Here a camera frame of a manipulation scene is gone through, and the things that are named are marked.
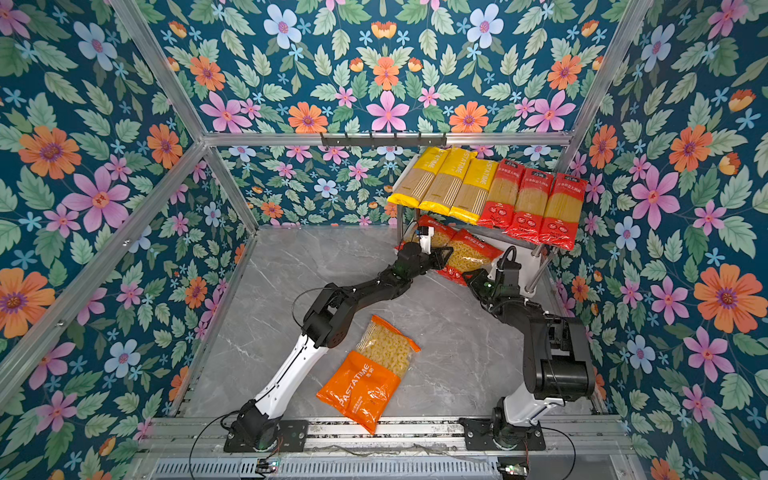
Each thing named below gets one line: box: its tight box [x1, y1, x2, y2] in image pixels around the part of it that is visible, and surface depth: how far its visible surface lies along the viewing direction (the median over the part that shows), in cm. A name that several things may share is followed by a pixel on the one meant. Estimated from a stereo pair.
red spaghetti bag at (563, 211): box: [538, 173, 589, 251], surface depth 76 cm
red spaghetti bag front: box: [478, 158, 525, 229], surface depth 78 cm
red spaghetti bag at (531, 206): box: [502, 168, 555, 244], surface depth 75 cm
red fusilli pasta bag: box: [436, 228, 503, 286], surface depth 98 cm
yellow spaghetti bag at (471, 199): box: [448, 158, 499, 225], surface depth 80 cm
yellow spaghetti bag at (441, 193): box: [418, 147, 479, 216], surface depth 82 cm
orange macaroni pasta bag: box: [316, 315, 421, 434], surface depth 81 cm
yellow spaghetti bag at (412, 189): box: [387, 146, 451, 209], surface depth 84 cm
